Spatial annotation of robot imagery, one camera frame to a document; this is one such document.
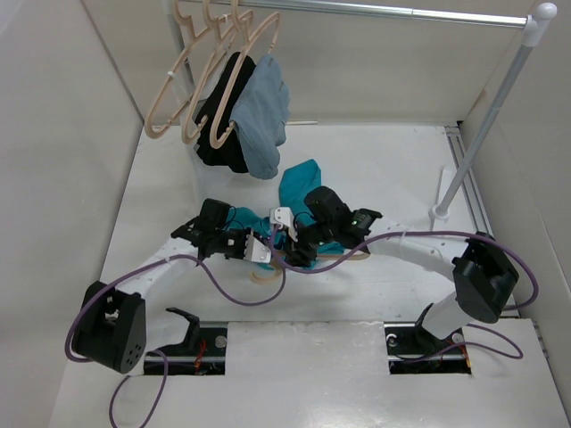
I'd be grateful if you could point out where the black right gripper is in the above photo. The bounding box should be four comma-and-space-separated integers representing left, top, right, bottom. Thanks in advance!
282, 218, 336, 268

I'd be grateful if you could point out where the teal t shirt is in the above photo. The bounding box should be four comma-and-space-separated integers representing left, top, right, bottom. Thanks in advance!
231, 158, 371, 273

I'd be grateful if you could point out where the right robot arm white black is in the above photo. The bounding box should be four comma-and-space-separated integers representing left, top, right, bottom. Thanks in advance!
270, 186, 519, 352

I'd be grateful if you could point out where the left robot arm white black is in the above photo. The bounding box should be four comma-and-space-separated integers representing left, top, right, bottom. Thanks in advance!
66, 199, 258, 374

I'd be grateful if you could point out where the black garment on hanger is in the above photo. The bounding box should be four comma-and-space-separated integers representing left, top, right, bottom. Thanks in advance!
192, 51, 258, 174

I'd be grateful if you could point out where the grey blue garment on hanger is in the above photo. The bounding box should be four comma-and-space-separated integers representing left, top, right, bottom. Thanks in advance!
230, 53, 290, 180

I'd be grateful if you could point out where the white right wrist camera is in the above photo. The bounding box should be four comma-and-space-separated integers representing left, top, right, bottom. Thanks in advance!
269, 207, 298, 242

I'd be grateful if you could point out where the beige hanger on rail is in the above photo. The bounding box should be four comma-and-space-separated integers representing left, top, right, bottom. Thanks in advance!
181, 1, 253, 145
209, 0, 282, 149
144, 1, 211, 139

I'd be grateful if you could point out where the beige hanger leftmost on rail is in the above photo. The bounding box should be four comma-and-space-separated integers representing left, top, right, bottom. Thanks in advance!
144, 1, 211, 139

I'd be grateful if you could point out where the metal clothes rail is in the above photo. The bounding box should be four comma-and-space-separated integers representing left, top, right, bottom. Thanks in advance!
191, 0, 534, 30

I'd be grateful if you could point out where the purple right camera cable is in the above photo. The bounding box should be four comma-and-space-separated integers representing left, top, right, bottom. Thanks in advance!
269, 222, 540, 361

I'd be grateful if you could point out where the white rack upright post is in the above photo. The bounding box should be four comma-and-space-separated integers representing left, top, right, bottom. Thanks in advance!
429, 2, 558, 228

